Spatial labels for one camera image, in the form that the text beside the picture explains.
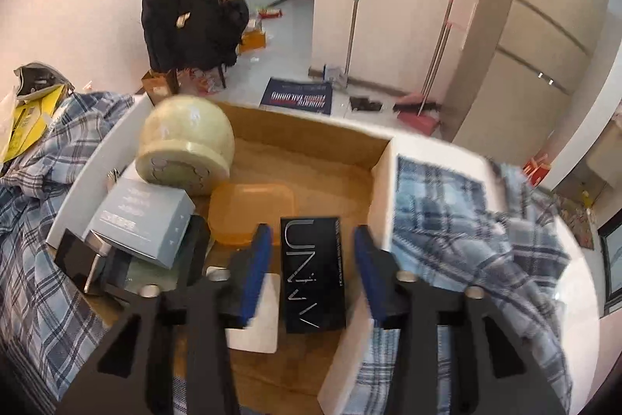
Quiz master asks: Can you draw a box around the white charger plug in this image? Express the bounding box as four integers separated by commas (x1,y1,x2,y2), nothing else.
224,271,281,354

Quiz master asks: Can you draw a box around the red carton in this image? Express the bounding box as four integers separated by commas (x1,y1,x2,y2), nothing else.
525,155,552,185

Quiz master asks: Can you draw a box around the orange cardboard box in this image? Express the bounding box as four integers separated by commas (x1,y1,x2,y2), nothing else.
239,28,268,54

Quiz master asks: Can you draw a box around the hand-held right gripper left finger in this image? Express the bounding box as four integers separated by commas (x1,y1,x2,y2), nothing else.
57,223,274,415

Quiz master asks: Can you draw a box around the grey blue box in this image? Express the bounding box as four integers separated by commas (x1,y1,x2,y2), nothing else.
82,178,195,270

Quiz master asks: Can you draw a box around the blue floor mat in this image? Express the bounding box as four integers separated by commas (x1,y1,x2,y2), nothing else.
260,77,334,117

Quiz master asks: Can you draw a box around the black flat object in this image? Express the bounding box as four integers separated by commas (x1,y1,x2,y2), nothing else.
350,96,384,112

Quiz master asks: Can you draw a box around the blue plaid blanket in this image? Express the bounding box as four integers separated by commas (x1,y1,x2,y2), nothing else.
0,93,574,415

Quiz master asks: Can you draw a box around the cream round container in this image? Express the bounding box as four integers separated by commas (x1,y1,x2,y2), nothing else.
135,94,235,197

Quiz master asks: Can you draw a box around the beige vanity cabinet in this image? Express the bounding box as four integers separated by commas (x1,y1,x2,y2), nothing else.
583,143,622,197

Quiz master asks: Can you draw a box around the patterned doormat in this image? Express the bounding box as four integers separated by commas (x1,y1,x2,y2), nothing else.
559,196,596,250

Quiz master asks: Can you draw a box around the orange pill box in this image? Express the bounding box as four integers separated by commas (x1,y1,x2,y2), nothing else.
208,182,296,248

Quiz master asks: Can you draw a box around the brown cardboard carton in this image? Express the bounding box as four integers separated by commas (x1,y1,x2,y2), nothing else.
141,71,178,105

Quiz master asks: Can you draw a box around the black long box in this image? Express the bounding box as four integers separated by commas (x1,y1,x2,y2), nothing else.
280,215,347,334

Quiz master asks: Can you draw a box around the black jacket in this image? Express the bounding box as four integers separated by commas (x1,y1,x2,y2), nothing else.
139,0,250,73

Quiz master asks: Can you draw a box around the red dustpan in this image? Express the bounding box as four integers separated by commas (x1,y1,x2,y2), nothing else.
397,23,474,136

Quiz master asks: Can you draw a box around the beige refrigerator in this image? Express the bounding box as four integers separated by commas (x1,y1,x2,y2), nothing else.
449,0,618,192

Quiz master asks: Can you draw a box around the yellow package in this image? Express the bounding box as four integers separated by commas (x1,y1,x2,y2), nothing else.
2,87,66,163

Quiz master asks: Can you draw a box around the black square frame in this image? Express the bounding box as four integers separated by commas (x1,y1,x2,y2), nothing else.
97,215,213,304

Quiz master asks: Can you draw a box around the black framed glass door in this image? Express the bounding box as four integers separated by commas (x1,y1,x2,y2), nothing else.
598,221,622,319

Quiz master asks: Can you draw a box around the red white wrapper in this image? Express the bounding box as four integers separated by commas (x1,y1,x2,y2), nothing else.
187,67,219,95

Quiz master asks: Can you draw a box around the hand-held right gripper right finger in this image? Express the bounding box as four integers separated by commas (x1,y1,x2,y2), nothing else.
353,225,564,415

